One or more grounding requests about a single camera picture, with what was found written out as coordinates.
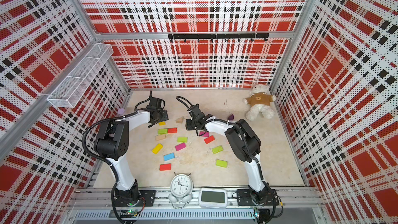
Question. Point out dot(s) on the magenta rectangular block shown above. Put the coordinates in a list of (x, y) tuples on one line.
[(180, 146)]

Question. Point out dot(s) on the red block front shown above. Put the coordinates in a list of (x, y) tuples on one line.
[(165, 167)]

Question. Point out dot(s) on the natural wood rectangular block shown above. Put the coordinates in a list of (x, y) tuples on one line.
[(160, 137)]

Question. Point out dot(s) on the white digital clock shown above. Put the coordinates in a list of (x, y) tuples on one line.
[(213, 198)]

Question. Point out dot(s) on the black wall hook rail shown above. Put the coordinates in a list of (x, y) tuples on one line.
[(219, 36)]

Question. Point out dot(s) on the white twin-bell alarm clock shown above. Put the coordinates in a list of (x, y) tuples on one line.
[(181, 190)]

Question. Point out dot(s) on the natural wood triangle block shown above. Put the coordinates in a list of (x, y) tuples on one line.
[(180, 120)]

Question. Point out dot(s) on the white teddy bear brown shirt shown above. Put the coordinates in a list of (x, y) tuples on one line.
[(260, 100)]

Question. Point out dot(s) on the yellow rectangular block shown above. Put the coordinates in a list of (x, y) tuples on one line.
[(157, 148)]

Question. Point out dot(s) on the light green block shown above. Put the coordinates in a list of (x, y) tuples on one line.
[(182, 139), (217, 149), (221, 163), (162, 131)]

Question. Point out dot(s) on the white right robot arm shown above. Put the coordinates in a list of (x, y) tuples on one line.
[(245, 145)]

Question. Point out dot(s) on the white wire mesh basket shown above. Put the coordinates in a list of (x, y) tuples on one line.
[(73, 86)]

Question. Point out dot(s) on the blue rectangular block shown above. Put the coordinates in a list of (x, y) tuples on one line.
[(169, 156)]

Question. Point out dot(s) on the magenta block under arm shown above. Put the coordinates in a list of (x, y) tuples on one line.
[(204, 134)]

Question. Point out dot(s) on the purple sand hourglass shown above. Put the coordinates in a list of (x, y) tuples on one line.
[(121, 111)]

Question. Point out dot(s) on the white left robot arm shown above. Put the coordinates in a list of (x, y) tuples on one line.
[(108, 141)]

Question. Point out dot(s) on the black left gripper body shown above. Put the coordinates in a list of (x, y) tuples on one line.
[(162, 116)]

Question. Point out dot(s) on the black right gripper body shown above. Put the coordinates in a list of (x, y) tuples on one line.
[(190, 125)]

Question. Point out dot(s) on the red block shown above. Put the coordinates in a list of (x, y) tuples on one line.
[(209, 139), (165, 167), (172, 130)]

